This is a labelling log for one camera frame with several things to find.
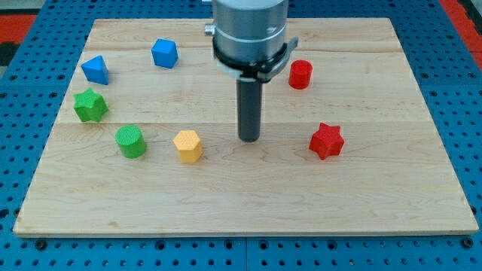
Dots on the red star block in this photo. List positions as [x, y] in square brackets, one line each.
[327, 141]

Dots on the blue cube block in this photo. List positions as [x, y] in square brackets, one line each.
[164, 53]

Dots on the yellow hexagon block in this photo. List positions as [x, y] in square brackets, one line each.
[188, 145]

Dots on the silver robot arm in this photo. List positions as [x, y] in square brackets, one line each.
[248, 40]

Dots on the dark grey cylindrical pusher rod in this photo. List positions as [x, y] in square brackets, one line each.
[249, 101]

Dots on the blue triangle block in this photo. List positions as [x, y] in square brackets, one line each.
[95, 70]

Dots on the green star block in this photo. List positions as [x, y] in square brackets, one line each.
[90, 106]

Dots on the green cylinder block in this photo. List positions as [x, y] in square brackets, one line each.
[130, 140]

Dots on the wooden board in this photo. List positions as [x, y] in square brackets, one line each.
[392, 178]

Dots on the red cylinder block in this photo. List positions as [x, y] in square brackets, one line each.
[300, 74]

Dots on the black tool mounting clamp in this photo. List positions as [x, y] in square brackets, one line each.
[261, 71]

